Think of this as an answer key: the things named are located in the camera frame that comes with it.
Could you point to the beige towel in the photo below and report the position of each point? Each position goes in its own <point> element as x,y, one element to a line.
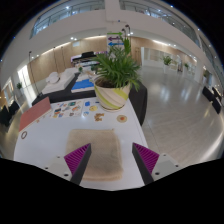
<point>103,150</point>

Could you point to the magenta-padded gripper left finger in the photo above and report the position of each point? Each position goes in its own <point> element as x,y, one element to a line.
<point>75,160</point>

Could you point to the potted plant in white pot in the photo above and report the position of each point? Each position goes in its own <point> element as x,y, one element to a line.
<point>167,61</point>

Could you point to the white sticker sheet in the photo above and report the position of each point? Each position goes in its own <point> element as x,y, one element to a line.
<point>66,109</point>

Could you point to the round orange wooden token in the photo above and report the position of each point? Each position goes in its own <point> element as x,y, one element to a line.
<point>122,118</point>

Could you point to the black piano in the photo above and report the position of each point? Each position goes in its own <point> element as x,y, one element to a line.
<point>87,54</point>

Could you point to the pink flat board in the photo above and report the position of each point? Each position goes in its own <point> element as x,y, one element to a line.
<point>35,113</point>

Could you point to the group of black chairs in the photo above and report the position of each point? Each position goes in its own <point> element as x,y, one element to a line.
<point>213,98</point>
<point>8,111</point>

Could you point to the palm plant in striped pot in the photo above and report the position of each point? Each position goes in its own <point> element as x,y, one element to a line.
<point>110,96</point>

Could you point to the signboard with coloured arrows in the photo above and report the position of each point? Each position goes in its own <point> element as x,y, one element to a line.
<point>115,38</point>

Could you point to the small potted plant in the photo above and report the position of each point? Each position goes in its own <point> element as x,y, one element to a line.
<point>19,85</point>

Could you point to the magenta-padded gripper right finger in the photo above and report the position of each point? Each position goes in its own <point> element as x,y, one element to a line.
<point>146,158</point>

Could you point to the small orange wooden figure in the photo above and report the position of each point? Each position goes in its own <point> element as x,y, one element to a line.
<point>99,116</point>

